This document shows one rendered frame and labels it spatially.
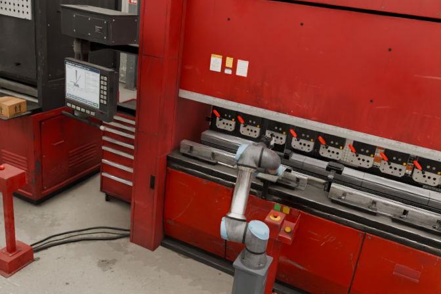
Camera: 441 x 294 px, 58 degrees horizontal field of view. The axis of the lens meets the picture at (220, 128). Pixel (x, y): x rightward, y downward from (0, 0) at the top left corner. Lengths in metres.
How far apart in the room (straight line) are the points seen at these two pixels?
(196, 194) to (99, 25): 1.46
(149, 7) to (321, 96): 1.34
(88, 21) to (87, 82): 0.40
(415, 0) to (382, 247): 1.55
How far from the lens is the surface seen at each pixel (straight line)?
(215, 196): 3.15
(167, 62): 2.93
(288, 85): 2.79
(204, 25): 2.99
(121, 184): 4.02
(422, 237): 2.89
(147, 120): 3.12
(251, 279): 2.33
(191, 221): 3.36
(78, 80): 2.94
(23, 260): 3.55
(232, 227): 2.22
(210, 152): 3.17
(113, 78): 2.72
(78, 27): 2.90
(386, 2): 2.64
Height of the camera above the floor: 2.19
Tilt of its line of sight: 19 degrees down
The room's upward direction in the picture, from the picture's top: 7 degrees clockwise
